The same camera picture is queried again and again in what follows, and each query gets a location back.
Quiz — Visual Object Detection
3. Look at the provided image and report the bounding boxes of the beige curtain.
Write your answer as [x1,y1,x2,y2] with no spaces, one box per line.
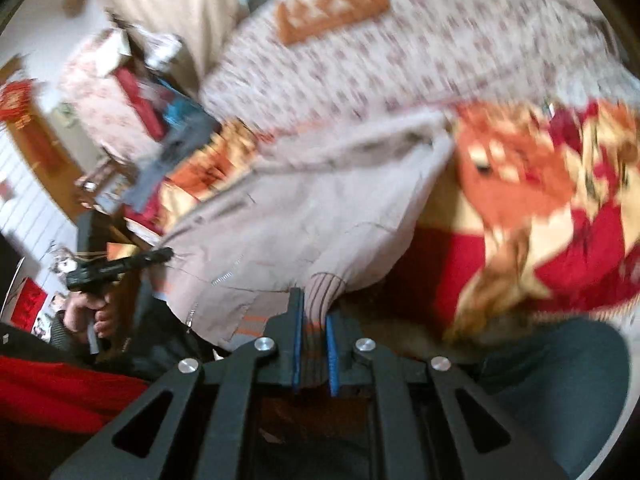
[97,0,242,83]

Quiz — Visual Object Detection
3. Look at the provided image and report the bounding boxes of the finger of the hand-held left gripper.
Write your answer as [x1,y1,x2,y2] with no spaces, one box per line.
[127,247,174,272]

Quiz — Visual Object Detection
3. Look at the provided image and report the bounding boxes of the person's dark teal trouser leg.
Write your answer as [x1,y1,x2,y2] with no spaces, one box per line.
[472,317,632,480]

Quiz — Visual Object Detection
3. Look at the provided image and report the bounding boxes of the grey cloth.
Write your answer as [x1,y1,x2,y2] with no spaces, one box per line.
[125,110,222,211]

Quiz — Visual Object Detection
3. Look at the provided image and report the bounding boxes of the person's left hand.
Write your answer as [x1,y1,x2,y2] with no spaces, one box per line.
[64,287,118,342]

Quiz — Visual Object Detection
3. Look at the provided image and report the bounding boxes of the red yellow printed blanket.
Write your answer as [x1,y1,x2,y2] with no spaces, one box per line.
[157,100,640,348]

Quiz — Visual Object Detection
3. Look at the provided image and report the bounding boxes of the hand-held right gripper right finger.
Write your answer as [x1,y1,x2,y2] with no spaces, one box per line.
[327,310,571,480]

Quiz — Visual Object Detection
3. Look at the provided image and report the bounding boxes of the floral covered bundle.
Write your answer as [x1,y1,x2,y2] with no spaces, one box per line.
[59,29,168,163]

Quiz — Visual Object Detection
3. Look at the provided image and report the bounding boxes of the floral quilt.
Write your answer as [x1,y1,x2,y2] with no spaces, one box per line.
[200,0,640,128]

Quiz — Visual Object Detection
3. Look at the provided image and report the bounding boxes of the red wall ornament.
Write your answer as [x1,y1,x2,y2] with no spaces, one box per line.
[0,79,37,128]

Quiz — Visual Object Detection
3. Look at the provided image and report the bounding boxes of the orange patterned mat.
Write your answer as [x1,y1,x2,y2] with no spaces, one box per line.
[275,0,392,46]

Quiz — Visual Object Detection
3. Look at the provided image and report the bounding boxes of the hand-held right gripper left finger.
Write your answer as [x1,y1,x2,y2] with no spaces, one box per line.
[50,287,305,480]

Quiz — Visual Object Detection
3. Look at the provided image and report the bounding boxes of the person's red garment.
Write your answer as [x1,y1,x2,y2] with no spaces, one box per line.
[0,354,153,437]

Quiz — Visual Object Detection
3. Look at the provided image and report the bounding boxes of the person's left forearm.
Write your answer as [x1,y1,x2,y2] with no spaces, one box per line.
[47,309,101,361]

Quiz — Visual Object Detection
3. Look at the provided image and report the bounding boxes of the beige zip jacket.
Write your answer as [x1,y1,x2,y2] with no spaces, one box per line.
[160,110,455,356]

